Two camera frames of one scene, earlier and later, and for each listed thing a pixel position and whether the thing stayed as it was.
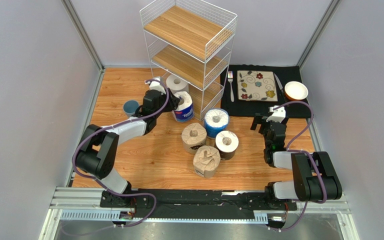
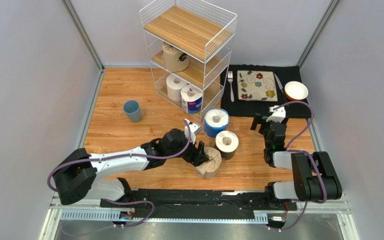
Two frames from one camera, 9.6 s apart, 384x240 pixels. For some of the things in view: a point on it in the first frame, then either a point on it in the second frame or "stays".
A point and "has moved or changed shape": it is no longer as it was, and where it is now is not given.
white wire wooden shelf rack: [193, 41] stays
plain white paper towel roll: [176, 83] stays
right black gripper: [265, 124] stays
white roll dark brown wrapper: [226, 143] stays
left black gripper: [173, 102] -> [196, 156]
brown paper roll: [193, 135] has moved or changed shape
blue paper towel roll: [216, 121] stays
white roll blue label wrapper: [184, 112] -> [191, 99]
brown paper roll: [206, 161] stays
